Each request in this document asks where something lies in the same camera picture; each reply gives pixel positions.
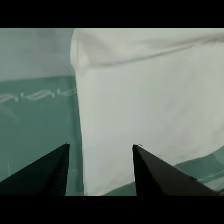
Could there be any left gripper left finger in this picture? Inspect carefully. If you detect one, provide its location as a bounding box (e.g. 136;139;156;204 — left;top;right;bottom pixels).
0;142;71;196

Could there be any white garment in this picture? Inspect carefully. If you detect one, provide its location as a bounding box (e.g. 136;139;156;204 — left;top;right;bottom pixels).
69;28;224;196

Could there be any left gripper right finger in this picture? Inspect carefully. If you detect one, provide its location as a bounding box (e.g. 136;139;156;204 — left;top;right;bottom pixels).
131;143;222;196

